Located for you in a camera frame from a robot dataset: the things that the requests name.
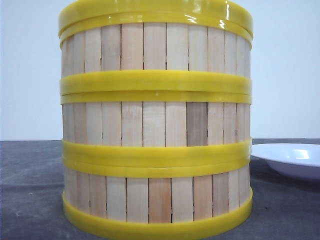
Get bamboo steamer basket yellow rims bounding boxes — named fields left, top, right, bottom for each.
left=62, top=101, right=251, bottom=168

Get bamboo steamer basket single bun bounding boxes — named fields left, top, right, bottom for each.
left=59, top=14, right=252, bottom=104

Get woven bamboo steamer lid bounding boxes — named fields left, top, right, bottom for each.
left=58, top=0, right=253, bottom=42

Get bamboo steamer basket two buns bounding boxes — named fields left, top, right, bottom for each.
left=63, top=155, right=253, bottom=240

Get white plate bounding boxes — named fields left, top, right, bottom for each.
left=251, top=143, right=320, bottom=182

